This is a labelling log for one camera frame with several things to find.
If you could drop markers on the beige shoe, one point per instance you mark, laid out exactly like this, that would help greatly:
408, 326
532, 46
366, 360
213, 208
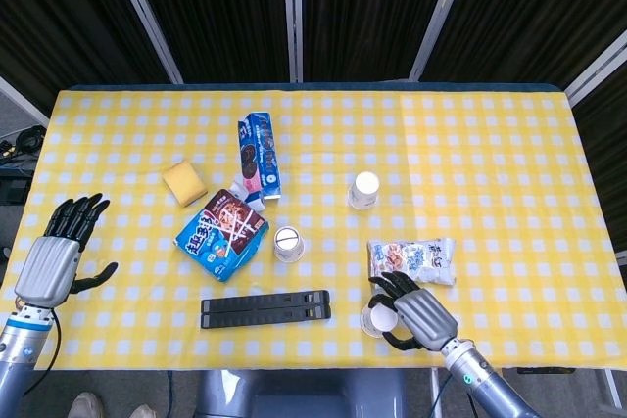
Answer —
85, 405
144, 411

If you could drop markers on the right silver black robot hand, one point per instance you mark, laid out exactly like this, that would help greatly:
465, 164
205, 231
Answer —
426, 317

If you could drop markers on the white partition post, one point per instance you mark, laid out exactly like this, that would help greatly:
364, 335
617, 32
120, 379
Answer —
595, 68
438, 12
144, 16
292, 12
24, 102

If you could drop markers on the grey robot torso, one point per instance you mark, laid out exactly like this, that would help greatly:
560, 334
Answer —
303, 393

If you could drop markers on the black plastic folding stand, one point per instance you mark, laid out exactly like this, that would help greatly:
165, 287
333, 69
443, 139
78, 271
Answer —
264, 309

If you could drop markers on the silver blue snack bag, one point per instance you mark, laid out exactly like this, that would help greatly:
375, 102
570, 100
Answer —
416, 256

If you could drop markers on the yellow white checked tablecloth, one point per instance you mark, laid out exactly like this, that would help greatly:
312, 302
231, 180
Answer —
465, 168

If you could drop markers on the dark partition panel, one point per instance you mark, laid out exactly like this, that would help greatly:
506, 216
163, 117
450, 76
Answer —
63, 21
362, 12
529, 12
220, 12
607, 153

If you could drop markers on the white floral paper cup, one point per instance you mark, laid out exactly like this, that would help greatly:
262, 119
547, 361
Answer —
382, 320
286, 239
366, 183

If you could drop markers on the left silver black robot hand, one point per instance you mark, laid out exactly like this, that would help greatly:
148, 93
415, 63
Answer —
46, 268

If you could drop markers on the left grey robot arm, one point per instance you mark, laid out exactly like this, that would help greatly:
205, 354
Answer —
19, 354

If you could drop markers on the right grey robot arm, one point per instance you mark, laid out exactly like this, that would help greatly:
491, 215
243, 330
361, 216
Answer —
485, 384

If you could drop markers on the blue chocolate chip cookie box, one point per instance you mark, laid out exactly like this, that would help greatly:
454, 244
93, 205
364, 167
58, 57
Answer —
215, 246

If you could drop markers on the blue sandwich cookie box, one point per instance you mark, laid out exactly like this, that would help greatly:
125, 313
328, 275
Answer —
259, 153

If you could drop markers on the yellow sponge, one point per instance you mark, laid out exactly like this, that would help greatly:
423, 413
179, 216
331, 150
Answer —
183, 183

